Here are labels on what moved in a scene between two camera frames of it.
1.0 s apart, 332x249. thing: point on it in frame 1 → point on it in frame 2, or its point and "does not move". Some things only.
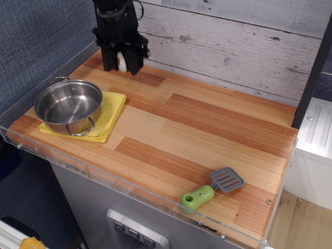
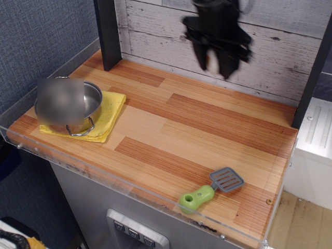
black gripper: x=119 y=27 → x=218 y=26
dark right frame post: x=314 y=77 does not move
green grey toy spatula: x=225 y=179 does not move
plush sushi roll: x=121 y=62 → x=212 y=62
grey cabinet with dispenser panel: x=109 y=217 does not move
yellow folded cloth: x=104 y=122 does not move
